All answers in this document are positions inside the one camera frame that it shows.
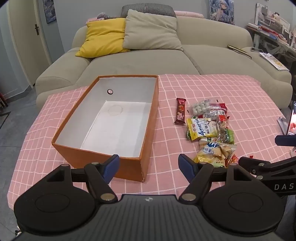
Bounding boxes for silver grey snack packet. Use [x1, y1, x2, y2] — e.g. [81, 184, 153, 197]
[203, 110, 226, 121]

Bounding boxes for beige pillow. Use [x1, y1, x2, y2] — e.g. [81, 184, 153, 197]
[122, 9, 184, 52]

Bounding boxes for white magazine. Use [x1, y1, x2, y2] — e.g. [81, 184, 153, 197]
[259, 52, 290, 71]

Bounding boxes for red orange snack packet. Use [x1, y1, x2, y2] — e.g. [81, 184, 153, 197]
[225, 153, 239, 168]

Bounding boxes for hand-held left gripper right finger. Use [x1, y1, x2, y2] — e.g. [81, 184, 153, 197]
[178, 153, 255, 202]

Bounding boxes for yellow pillow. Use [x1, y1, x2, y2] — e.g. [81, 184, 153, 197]
[75, 18, 130, 58]

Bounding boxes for grey houndstooth pillow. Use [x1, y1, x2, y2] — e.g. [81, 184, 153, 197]
[121, 5, 177, 18]

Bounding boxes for phone with lit screen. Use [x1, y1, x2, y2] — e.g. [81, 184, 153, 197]
[286, 100, 296, 136]

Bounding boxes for pink folded blanket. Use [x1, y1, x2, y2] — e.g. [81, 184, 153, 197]
[173, 10, 205, 19]

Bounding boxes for pink book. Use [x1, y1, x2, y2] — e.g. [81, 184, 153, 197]
[85, 17, 105, 25]

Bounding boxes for yellow green white snack packet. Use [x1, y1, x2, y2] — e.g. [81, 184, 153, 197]
[186, 117, 219, 142]

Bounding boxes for orange cardboard box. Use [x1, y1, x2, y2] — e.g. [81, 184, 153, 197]
[51, 75, 159, 183]

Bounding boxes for pink checkered tablecloth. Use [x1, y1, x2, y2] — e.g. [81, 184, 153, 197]
[7, 74, 296, 209]

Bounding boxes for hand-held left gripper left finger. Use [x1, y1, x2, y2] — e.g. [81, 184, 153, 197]
[43, 154, 120, 202]

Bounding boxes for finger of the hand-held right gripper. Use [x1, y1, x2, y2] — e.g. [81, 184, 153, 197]
[238, 157, 278, 179]
[275, 135, 296, 147]

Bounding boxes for dark framed wall poster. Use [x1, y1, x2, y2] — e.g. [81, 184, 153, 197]
[43, 0, 57, 24]

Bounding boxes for dark book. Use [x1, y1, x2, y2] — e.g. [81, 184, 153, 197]
[228, 44, 252, 59]

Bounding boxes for beige door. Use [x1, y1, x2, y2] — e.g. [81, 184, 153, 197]
[7, 0, 53, 70]

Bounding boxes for brown chocolate bar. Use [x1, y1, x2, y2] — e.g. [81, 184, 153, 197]
[174, 98, 187, 126]

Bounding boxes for clear packet of white balls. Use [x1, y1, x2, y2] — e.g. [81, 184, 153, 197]
[192, 99, 212, 115]

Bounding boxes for beige sofa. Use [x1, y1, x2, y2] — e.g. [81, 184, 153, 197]
[35, 14, 293, 109]

